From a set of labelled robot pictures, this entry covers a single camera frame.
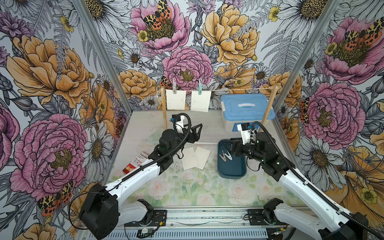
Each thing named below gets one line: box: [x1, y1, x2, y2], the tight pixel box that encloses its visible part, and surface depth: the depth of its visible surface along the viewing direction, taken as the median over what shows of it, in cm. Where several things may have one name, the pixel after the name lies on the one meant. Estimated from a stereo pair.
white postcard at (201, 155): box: [194, 146, 211, 170], surface depth 99 cm
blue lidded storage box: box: [220, 93, 276, 132], surface depth 103 cm
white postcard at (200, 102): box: [191, 91, 212, 113], surface depth 77 cm
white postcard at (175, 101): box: [165, 89, 186, 110], surface depth 75 cm
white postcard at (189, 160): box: [182, 147, 199, 171], surface depth 96 cm
